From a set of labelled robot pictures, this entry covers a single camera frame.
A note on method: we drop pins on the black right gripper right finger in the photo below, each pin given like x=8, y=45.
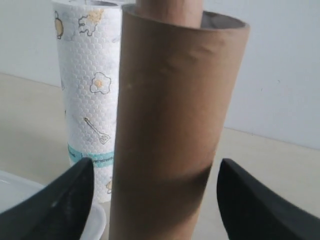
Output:
x=251, y=211

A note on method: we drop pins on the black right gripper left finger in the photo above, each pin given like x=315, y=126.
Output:
x=57, y=212

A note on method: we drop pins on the white rectangular tray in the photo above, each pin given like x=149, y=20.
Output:
x=15, y=189

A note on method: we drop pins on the brown cardboard tube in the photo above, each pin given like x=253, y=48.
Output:
x=175, y=87

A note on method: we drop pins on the printed white paper towel roll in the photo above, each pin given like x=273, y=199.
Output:
x=88, y=36

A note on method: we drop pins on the wooden paper towel holder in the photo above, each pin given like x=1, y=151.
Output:
x=186, y=13

